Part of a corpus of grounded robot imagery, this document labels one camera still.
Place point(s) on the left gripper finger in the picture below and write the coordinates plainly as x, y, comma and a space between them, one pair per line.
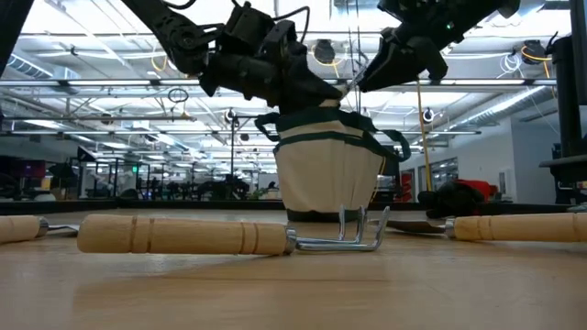
305, 89

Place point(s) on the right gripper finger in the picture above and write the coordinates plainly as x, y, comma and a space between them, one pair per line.
383, 75

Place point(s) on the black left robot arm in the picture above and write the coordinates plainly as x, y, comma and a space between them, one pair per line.
176, 34

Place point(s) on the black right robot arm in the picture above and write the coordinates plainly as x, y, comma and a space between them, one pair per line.
477, 11

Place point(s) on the black background workstation frame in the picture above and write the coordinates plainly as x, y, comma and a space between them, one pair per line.
82, 156

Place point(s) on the black aluminium table frame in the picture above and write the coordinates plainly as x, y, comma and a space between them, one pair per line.
91, 205

